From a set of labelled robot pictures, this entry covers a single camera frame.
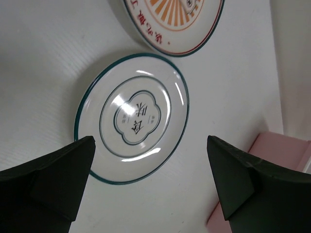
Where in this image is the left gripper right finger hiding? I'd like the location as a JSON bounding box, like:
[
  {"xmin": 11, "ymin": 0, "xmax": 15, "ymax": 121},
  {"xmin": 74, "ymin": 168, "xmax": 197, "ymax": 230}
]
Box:
[{"xmin": 207, "ymin": 135, "xmax": 311, "ymax": 233}]

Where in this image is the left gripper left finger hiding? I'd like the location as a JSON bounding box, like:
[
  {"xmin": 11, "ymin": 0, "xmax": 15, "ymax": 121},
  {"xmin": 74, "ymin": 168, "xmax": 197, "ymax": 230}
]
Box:
[{"xmin": 0, "ymin": 136, "xmax": 95, "ymax": 233}]

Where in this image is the flower emblem plate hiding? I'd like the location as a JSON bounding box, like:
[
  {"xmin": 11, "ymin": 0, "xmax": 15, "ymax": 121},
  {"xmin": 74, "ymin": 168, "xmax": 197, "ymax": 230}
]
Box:
[{"xmin": 73, "ymin": 53, "xmax": 190, "ymax": 185}]

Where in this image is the partly hidden orange plate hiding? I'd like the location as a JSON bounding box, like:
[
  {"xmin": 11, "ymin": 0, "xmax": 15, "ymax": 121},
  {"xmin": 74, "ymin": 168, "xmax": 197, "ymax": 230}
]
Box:
[{"xmin": 122, "ymin": 0, "xmax": 225, "ymax": 57}]

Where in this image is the pink white dish rack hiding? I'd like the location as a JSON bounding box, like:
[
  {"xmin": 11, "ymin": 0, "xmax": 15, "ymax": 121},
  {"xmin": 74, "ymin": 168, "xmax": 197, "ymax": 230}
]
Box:
[{"xmin": 207, "ymin": 132, "xmax": 311, "ymax": 233}]

